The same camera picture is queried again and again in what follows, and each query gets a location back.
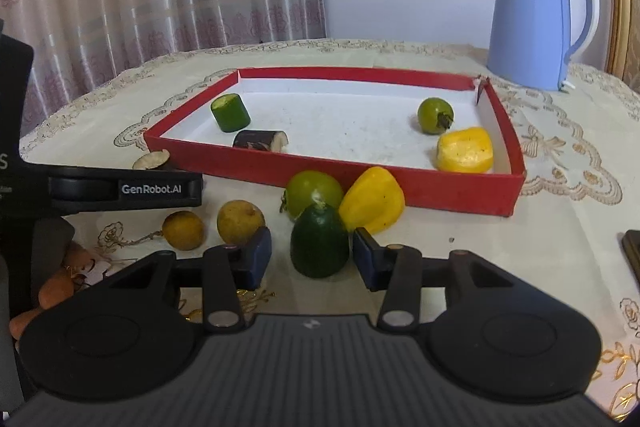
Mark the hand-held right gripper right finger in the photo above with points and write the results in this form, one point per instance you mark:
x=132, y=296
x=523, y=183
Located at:
x=370, y=257

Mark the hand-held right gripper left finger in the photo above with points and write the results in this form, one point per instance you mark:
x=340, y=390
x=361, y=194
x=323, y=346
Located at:
x=255, y=257

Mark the brown longan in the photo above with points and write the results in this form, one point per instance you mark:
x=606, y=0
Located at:
x=240, y=222
x=183, y=231

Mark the green cucumber end piece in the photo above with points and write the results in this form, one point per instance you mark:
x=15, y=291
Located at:
x=320, y=247

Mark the yellow pepper piece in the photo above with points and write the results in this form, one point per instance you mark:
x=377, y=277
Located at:
x=465, y=150
x=372, y=199

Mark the green tomato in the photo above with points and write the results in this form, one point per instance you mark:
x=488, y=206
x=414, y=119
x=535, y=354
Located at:
x=432, y=114
x=310, y=192

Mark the red cardboard box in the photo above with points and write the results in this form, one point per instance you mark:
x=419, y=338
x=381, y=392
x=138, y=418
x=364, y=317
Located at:
x=350, y=132

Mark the green cucumber cylinder piece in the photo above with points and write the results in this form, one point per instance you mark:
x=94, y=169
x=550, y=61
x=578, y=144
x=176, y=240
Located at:
x=230, y=113

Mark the person's left hand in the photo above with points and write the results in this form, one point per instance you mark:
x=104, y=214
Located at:
x=56, y=291

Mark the dark flat object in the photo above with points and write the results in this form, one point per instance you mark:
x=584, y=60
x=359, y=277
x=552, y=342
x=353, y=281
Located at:
x=632, y=257

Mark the blue electric kettle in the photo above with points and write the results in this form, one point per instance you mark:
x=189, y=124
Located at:
x=530, y=17

